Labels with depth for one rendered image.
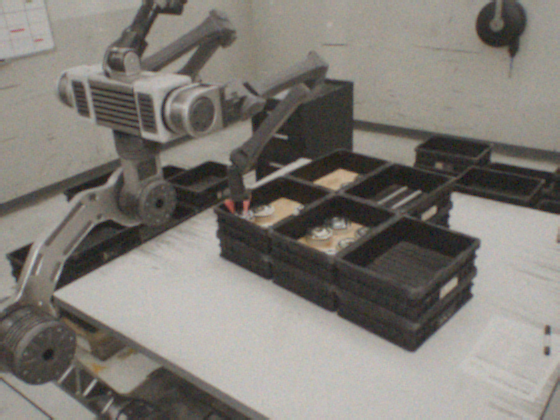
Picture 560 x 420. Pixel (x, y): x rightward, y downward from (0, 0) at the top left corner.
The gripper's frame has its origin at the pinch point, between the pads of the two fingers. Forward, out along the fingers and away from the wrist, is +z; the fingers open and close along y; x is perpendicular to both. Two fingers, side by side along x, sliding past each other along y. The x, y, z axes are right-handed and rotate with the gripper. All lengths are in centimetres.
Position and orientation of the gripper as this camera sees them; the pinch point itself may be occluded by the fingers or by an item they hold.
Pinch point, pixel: (239, 213)
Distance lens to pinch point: 218.0
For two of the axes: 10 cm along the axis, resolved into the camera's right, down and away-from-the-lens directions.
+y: -9.9, 0.3, 1.4
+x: -1.1, 4.3, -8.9
